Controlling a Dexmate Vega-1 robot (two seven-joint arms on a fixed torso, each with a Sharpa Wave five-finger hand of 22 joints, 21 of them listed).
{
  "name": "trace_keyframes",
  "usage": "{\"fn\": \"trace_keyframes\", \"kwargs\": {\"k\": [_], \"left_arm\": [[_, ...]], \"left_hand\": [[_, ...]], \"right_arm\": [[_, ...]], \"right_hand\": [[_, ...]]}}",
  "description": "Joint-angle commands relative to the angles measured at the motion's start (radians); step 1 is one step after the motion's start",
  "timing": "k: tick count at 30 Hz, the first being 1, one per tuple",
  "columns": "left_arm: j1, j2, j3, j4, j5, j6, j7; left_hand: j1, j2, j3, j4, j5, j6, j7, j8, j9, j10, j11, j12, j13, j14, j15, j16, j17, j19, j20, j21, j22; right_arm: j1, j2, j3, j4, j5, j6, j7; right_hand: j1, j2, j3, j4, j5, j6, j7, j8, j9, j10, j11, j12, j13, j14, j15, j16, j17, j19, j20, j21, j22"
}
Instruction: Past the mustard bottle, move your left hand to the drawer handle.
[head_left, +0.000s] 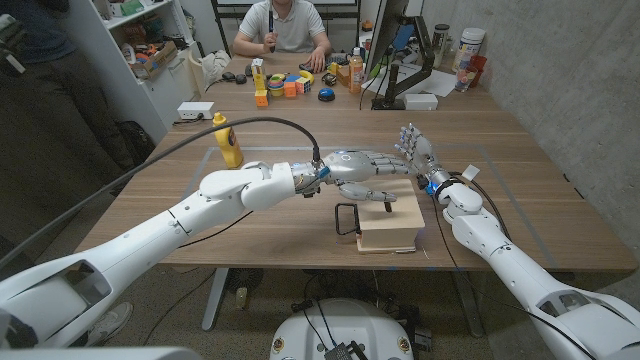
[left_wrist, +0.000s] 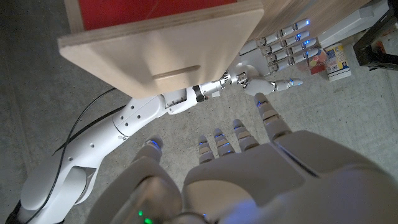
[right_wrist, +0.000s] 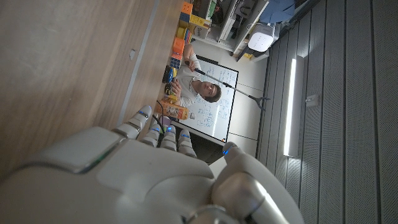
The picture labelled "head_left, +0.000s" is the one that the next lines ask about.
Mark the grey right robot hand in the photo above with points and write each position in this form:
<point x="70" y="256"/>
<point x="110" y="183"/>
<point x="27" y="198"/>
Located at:
<point x="422" y="152"/>

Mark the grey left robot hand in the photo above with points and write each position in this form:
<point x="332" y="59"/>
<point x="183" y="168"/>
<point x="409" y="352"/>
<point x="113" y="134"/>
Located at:
<point x="350" y="166"/>

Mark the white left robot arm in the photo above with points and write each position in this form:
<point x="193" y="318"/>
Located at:
<point x="150" y="240"/>

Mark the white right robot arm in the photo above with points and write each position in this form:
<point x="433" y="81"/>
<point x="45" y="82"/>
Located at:
<point x="490" y="240"/>

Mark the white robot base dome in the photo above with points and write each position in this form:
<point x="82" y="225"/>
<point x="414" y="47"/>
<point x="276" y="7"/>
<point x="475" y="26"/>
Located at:
<point x="345" y="325"/>

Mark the light wooden drawer box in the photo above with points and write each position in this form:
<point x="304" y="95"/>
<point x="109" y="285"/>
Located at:
<point x="390" y="225"/>

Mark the orange juice bottle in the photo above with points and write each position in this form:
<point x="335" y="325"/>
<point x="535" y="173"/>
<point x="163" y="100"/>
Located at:
<point x="356" y="72"/>

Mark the yellow mustard bottle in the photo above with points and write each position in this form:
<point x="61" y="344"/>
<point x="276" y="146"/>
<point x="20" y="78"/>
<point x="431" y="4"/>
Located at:
<point x="230" y="147"/>

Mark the white rectangular box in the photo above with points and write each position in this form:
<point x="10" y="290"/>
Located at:
<point x="421" y="101"/>

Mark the white paper tag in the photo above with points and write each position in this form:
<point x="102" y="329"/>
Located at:
<point x="471" y="173"/>

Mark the white paper sheets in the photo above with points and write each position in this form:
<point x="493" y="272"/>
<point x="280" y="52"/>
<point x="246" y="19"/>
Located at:
<point x="442" y="82"/>

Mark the blue push button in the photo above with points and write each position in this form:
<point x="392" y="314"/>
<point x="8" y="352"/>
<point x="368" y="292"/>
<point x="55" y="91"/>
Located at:
<point x="326" y="94"/>

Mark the clear printed drinking glass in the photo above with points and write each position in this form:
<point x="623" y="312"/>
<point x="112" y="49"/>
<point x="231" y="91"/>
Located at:
<point x="463" y="80"/>

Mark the small wooden box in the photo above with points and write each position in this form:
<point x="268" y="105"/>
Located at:
<point x="343" y="76"/>

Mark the multicoloured puzzle cube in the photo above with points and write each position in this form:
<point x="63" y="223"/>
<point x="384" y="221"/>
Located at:
<point x="302" y="85"/>

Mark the orange toy cube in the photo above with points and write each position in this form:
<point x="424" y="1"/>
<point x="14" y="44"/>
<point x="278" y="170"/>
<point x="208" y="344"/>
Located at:
<point x="261" y="98"/>
<point x="290" y="90"/>

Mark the yellow toy banana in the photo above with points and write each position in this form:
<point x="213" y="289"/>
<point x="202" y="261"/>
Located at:
<point x="307" y="76"/>

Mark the red plastic cup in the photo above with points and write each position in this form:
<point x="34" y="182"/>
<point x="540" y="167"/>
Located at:
<point x="479" y="67"/>

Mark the black keyboard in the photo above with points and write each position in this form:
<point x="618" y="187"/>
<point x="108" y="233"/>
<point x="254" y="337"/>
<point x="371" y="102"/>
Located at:
<point x="339" y="61"/>

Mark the dark lidded jar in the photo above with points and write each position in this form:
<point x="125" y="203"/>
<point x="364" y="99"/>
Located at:
<point x="440" y="45"/>

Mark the colourful stacking rings toy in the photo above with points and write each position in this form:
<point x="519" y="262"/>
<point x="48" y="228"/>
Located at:
<point x="276" y="86"/>

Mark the white labelled canister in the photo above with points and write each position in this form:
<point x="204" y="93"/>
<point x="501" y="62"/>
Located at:
<point x="468" y="50"/>

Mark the dark computer monitor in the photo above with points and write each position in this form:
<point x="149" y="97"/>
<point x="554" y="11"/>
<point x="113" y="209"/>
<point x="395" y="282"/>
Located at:
<point x="387" y="30"/>

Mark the yellow tall toy block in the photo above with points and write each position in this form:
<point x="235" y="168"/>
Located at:
<point x="258" y="75"/>

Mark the black computer mouse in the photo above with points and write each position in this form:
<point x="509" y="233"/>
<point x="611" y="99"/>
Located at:
<point x="228" y="76"/>
<point x="240" y="78"/>

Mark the seated person in white polo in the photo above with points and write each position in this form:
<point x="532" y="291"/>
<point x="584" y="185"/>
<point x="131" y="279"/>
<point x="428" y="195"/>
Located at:
<point x="295" y="25"/>

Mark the black floor fan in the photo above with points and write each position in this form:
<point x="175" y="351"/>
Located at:
<point x="245" y="279"/>

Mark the grey metal table leg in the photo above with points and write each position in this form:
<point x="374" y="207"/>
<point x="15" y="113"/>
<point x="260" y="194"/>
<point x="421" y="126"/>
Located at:
<point x="215" y="300"/>
<point x="468" y="305"/>

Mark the dark pen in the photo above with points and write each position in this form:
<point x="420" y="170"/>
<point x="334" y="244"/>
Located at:
<point x="271" y="22"/>

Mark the white power socket box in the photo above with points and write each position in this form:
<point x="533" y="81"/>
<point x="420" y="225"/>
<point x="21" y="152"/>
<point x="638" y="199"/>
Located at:
<point x="195" y="110"/>

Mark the white cloth bag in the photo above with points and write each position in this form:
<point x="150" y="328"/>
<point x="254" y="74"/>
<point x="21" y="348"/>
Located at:
<point x="215" y="65"/>

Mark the white shelf unit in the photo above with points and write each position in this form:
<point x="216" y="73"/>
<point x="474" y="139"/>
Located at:
<point x="150" y="95"/>

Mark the black backpack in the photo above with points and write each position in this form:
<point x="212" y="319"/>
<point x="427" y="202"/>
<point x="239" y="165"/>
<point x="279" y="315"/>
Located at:
<point x="135" y="142"/>

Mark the cardboard box with toys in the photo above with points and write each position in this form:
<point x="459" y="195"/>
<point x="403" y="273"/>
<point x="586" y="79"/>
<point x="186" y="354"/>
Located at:
<point x="155" y="62"/>

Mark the standing person in dark clothes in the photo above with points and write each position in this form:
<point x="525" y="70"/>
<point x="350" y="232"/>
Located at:
<point x="60" y="115"/>

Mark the white robot torso edge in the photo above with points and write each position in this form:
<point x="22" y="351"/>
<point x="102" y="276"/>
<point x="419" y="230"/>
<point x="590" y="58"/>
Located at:
<point x="100" y="354"/>

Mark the grey white handheld device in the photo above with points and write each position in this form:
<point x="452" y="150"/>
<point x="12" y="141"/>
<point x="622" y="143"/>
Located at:
<point x="11" y="42"/>

